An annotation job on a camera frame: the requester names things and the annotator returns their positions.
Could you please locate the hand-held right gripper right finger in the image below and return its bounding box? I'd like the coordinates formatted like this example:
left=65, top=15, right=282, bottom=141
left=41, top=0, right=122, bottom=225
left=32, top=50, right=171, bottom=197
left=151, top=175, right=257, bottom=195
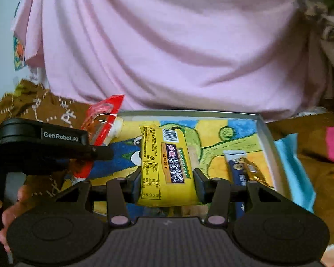
left=193, top=168, right=293, bottom=227

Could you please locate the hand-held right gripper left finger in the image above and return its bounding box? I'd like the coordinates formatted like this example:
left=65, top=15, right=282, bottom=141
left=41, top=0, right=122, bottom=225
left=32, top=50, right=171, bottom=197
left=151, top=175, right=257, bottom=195
left=54, top=168, right=143, bottom=227

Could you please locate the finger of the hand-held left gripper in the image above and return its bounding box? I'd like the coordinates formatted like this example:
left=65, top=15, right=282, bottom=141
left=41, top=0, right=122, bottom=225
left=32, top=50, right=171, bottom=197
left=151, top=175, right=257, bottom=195
left=71, top=144, right=114, bottom=162

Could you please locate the blue stick snack packet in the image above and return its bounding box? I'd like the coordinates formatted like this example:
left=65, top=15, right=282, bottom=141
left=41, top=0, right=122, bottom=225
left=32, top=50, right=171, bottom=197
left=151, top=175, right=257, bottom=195
left=223, top=150, right=249, bottom=221

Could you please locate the yellow-backed cracker packet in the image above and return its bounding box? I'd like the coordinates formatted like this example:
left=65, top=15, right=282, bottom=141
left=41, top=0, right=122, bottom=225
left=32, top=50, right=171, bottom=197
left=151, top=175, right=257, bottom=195
left=136, top=125, right=202, bottom=208

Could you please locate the pink sausage packet red top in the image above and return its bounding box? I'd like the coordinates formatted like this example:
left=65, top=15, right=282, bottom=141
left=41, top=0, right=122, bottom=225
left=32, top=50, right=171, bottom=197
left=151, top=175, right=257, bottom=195
left=72, top=95, right=125, bottom=180

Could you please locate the gold foil snack packet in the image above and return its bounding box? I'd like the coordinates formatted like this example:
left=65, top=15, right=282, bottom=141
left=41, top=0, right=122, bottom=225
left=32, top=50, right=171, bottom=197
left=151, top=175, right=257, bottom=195
left=239, top=157, right=270, bottom=187

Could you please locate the grey shallow tray box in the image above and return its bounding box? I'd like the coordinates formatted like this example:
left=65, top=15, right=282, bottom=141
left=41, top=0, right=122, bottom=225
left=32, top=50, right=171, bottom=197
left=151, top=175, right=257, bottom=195
left=92, top=110, right=293, bottom=223

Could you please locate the person's left hand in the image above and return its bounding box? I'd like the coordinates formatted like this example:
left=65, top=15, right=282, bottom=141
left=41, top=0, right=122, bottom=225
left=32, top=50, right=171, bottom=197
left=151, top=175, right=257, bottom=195
left=0, top=185, right=29, bottom=254

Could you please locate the brown patterned blanket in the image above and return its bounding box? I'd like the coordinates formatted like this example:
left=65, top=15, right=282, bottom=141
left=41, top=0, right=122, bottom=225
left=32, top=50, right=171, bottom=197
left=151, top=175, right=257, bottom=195
left=0, top=79, right=92, bottom=201

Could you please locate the colourful cartoon blanket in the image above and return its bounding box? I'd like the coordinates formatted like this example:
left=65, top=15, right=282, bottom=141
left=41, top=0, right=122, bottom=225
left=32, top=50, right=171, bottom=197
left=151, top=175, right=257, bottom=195
left=267, top=106, right=334, bottom=267

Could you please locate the pink bed sheet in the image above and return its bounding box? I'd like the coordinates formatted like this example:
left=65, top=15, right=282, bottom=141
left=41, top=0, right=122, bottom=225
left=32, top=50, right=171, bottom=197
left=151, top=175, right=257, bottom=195
left=11, top=0, right=334, bottom=123

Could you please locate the plastic bag of clothes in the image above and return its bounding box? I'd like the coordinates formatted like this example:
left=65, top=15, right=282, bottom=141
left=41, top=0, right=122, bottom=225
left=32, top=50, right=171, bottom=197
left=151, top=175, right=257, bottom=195
left=291, top=0, right=334, bottom=81

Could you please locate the wall poster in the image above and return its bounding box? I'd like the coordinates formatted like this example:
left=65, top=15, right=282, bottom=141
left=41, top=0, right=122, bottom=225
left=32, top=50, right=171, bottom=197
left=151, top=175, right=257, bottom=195
left=12, top=3, right=27, bottom=71

